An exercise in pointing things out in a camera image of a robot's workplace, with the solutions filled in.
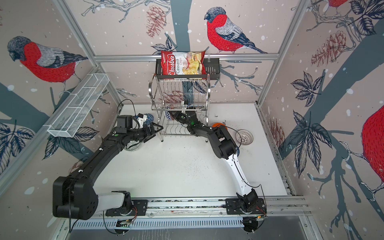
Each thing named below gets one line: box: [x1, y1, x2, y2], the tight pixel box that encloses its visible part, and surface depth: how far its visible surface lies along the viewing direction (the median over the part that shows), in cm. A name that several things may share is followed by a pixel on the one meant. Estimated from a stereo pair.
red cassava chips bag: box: [161, 50, 207, 76], surface depth 90 cm
